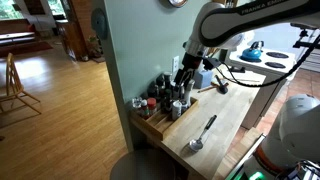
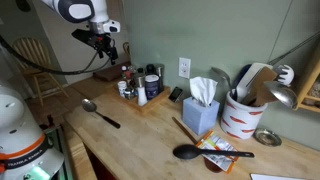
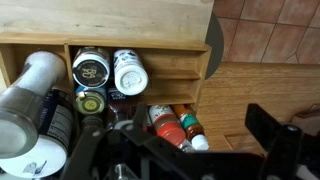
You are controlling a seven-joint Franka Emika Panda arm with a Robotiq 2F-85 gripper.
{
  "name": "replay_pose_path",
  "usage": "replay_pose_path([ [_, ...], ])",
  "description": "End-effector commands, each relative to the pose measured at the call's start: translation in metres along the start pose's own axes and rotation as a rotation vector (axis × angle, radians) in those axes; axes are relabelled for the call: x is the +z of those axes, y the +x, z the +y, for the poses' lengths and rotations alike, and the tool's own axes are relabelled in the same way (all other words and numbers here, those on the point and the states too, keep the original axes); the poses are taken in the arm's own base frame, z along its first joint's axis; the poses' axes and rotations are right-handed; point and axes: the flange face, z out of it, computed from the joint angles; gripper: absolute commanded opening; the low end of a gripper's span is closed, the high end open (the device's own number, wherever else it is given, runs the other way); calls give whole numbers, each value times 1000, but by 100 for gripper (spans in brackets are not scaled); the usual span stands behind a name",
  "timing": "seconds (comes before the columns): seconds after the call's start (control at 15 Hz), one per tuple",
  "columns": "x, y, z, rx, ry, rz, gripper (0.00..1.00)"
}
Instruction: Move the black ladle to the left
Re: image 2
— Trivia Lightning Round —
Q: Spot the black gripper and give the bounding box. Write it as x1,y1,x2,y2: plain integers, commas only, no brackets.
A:
93,32,120,66

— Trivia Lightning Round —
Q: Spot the black plastic ladle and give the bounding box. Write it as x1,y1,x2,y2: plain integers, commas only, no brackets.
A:
172,143,256,161

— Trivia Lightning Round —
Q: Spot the steel ladle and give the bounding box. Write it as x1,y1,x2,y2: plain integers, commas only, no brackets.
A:
262,80,299,110

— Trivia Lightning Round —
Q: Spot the dark brown cutting board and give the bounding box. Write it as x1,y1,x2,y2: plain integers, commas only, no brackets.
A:
92,61,132,83

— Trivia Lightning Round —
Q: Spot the small white spice jar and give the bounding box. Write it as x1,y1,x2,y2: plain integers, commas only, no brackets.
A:
117,80,129,99

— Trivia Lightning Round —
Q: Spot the silver lid spice jar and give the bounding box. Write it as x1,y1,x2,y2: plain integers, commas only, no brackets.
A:
133,73,146,89

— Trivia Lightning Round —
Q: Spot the black cap bottle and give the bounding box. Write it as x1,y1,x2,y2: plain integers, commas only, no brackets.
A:
145,63,156,76

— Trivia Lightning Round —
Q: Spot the blue canister white lid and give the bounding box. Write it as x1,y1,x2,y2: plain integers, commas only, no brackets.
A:
144,74,161,101

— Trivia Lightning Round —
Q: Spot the white salt shaker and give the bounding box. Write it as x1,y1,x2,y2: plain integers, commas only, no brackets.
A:
137,85,149,107

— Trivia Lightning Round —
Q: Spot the steel pepper grinder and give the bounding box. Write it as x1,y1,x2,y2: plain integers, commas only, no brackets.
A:
154,63,166,94

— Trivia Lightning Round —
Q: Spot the wooden spice tray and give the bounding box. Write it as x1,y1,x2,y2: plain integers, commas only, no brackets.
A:
111,84,172,116

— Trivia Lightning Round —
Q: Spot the small black phone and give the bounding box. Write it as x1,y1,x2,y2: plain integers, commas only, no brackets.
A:
167,86,184,104

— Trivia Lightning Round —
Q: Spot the wooden spindle chair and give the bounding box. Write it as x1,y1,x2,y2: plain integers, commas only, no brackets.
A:
11,36,70,107

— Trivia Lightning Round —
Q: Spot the white tissue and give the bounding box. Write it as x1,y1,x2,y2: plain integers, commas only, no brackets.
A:
188,75,219,108

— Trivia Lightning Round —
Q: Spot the blue tissue box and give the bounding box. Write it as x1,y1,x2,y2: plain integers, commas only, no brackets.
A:
181,96,221,136

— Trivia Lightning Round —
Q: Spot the metal serving spoon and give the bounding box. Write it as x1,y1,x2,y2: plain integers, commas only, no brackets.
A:
211,66,235,98

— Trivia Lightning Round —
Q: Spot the white flat spatula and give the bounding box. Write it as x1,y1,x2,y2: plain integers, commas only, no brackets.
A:
235,62,274,103

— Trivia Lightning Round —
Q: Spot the orange white paper packet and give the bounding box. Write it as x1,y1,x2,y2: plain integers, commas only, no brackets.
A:
195,130,240,175

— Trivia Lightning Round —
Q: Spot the white crock orange fish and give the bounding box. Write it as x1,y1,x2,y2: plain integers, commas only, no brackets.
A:
220,91,269,141

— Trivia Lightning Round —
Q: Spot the wooden spatula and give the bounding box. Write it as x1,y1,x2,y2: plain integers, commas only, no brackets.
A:
241,66,278,107

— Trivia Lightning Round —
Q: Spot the white black pasta server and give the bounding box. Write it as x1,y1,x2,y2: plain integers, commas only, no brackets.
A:
274,63,296,86

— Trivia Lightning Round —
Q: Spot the small metal dish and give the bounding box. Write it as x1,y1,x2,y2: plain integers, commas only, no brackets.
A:
252,127,283,148

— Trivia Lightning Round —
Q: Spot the white stove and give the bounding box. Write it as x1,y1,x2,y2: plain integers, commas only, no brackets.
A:
249,172,312,180

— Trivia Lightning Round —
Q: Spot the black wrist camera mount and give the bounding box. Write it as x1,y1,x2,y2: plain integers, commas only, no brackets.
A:
71,28,100,46

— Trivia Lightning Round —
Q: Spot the metal spoon black handle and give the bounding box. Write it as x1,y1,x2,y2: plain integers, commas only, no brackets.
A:
81,98,122,130

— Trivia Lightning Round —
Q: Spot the white wall outlet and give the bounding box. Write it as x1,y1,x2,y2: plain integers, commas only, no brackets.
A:
178,56,192,80

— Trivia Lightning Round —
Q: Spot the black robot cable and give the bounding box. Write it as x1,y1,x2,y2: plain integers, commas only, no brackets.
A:
0,34,112,76

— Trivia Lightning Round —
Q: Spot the grey metal wall rod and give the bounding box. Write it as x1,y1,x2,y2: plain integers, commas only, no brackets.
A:
267,30,320,66

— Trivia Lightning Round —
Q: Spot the wooden wall shelf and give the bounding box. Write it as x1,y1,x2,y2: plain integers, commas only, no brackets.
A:
294,44,320,115

